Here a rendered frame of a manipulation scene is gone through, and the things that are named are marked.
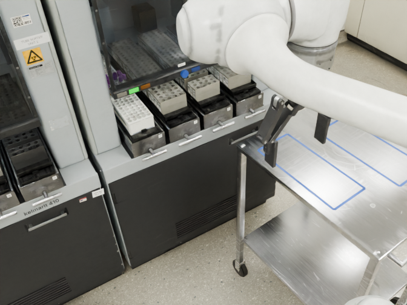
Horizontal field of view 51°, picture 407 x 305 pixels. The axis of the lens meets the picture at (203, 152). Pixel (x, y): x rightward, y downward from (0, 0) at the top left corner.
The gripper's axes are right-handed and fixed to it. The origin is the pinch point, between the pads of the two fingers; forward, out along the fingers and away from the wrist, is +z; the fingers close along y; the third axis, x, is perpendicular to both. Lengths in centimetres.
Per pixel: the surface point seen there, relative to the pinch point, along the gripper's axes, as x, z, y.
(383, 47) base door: 143, 108, 219
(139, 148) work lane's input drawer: 66, 43, -14
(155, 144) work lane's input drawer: 66, 44, -8
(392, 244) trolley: -14.3, 37.9, 26.8
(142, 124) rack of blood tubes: 70, 36, -10
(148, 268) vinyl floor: 68, 120, -20
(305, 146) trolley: 30, 38, 34
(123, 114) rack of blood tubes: 76, 34, -14
